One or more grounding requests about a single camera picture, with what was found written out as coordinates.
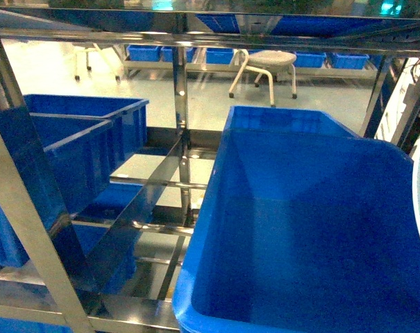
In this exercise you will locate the white round stool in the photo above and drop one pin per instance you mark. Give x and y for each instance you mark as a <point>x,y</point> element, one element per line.
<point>264,63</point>

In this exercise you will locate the steel flow rack shelf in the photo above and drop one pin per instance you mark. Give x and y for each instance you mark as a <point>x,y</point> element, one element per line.
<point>114,267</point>

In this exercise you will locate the blue bin left front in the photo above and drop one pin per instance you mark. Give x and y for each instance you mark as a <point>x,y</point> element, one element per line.
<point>64,159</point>

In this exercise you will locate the blue bin behind target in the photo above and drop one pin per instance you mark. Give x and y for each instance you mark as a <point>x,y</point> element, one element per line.
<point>285,120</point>

